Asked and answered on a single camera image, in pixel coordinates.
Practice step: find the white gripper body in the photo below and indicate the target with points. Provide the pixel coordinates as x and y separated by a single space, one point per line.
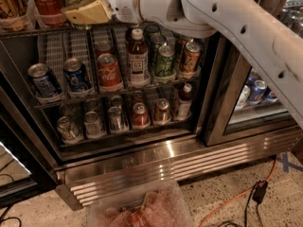
123 3

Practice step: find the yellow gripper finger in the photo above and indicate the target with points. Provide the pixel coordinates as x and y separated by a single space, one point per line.
97 12

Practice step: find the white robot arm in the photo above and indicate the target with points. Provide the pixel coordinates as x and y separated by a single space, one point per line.
271 48

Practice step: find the red can behind Coca-Cola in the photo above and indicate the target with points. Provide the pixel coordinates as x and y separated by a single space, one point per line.
104 47

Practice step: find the red Coca-Cola can top shelf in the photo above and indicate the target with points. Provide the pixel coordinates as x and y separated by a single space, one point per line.
50 12

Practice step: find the red coca-cola can shelf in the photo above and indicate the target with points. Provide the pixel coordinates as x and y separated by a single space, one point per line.
108 73
50 12

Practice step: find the red Coca-Cola can middle shelf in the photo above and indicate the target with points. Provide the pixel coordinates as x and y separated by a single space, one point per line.
108 73

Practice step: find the green can middle shelf front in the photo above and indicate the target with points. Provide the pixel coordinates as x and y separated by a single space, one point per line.
164 60

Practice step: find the orange can behind right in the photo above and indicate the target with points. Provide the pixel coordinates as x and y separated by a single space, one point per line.
180 44

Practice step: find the orange can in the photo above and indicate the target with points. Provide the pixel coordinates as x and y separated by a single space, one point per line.
190 58
180 44

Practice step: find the orange can front right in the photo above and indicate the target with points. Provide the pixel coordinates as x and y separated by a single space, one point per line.
190 58

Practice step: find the brown striped can top shelf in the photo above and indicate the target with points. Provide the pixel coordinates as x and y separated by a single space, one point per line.
16 15

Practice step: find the stainless steel fridge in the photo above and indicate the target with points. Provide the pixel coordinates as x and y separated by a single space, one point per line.
93 169

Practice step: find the blue can far left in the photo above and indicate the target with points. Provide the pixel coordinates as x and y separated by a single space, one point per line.
44 80

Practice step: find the silver can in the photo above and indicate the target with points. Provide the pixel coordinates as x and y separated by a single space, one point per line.
116 118
93 125

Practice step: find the red can bottom shelf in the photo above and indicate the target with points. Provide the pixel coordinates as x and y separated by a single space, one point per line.
140 115

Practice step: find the white green can bottom left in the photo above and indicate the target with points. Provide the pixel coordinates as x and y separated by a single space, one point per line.
69 131

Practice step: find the white can right fridge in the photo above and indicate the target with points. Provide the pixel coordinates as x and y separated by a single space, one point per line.
245 93

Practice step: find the glass fridge door right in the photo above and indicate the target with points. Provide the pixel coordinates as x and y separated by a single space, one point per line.
229 72

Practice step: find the blue Pepsi can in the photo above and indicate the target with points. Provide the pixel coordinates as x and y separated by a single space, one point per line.
257 90

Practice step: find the brown tea bottle white label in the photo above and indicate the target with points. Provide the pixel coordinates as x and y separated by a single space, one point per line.
137 58

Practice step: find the small bottle bottom right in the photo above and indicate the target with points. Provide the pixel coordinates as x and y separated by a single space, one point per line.
182 102

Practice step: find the clear plastic bin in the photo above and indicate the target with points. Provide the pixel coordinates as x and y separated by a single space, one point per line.
161 203

